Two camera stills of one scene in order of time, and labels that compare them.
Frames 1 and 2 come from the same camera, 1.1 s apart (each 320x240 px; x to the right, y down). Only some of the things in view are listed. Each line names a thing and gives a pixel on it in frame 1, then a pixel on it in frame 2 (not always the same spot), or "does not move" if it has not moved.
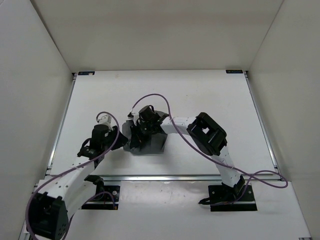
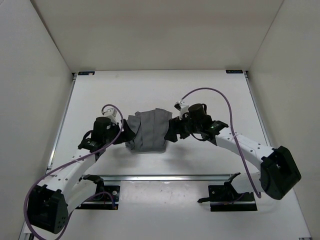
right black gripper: (137, 138) to (176, 128)
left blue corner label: (88, 73) does not move
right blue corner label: (234, 71) does not move
